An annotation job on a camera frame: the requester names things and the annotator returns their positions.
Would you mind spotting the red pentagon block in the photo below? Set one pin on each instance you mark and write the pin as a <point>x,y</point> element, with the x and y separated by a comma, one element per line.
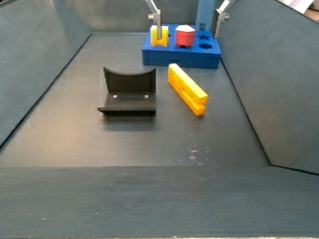
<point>184,36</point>

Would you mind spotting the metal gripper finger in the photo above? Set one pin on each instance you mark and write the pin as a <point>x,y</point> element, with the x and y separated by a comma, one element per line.
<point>155,15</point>
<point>222,14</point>

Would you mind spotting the light blue double-round block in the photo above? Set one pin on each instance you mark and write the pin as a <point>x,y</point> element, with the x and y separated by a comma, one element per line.
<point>206,14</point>

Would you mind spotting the long yellow double-square block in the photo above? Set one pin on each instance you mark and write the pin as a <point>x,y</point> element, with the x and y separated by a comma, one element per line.
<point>187,89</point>

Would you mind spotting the short yellow notched block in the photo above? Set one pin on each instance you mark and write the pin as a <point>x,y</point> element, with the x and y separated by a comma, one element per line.
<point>163,41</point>

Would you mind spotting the blue shape-sorter board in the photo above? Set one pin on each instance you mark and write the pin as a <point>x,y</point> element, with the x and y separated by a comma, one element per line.
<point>203,55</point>

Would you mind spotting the black curved stand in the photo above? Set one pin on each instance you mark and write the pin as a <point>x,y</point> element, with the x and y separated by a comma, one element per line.
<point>131,92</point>

